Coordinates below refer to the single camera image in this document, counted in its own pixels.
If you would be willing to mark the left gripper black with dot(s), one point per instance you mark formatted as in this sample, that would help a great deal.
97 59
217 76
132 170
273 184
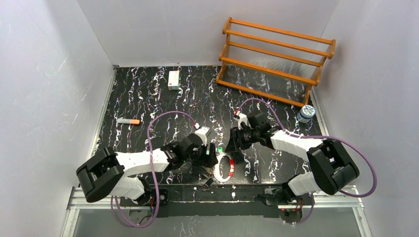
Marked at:
210 154

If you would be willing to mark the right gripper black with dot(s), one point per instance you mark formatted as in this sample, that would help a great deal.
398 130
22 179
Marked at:
235 139

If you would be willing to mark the steel key organizer red handle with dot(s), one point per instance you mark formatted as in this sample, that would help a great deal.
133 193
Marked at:
215 171

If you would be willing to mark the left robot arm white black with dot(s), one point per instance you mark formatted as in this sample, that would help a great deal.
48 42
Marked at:
110 173

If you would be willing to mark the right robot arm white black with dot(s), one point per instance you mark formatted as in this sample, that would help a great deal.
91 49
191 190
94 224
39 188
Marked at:
332 167

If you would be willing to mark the white red small box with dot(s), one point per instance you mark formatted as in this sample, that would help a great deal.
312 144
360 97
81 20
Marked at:
174 80

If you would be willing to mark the white blue round jar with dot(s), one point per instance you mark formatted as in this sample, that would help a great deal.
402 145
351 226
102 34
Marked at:
306 113

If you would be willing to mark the orange grey marker pen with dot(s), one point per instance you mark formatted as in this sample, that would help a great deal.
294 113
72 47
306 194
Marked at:
128 121

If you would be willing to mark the orange wooden shelf rack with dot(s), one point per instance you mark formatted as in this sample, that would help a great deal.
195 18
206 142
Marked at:
273 63

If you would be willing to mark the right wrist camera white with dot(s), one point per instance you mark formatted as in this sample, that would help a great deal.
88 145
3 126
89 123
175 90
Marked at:
241 119

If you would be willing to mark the aluminium frame rail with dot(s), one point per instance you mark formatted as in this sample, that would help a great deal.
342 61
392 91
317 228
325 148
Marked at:
223 211

